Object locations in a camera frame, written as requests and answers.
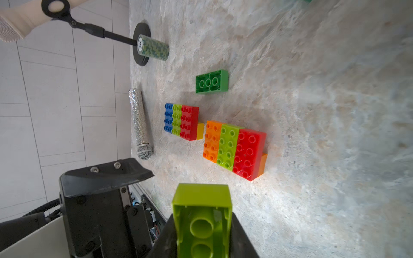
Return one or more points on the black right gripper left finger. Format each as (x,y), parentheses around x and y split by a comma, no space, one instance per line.
(165,247)

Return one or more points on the yellow lego brick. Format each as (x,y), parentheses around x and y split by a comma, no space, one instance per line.
(200,131)

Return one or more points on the dark green lego brick near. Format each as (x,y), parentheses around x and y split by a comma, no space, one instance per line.
(213,82)

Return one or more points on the red lego brick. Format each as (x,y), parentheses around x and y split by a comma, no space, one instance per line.
(249,150)
(189,122)

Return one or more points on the small dark blue lego brick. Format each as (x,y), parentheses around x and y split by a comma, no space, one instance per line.
(168,117)

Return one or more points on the glitter silver microphone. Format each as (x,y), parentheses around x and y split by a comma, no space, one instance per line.
(139,124)

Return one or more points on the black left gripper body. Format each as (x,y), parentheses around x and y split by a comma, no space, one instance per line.
(98,214)

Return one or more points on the small lime green lego brick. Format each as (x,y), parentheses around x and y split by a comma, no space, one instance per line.
(202,217)

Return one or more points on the long orange lego brick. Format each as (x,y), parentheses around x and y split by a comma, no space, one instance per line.
(212,137)

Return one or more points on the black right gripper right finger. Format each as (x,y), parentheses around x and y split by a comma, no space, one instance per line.
(240,245)

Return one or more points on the black microphone stand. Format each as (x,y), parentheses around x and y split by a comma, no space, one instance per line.
(18,22)

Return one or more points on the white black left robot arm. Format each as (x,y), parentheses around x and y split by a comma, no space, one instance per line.
(36,236)

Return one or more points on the green camouflage can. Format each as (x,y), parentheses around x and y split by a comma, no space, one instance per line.
(151,48)

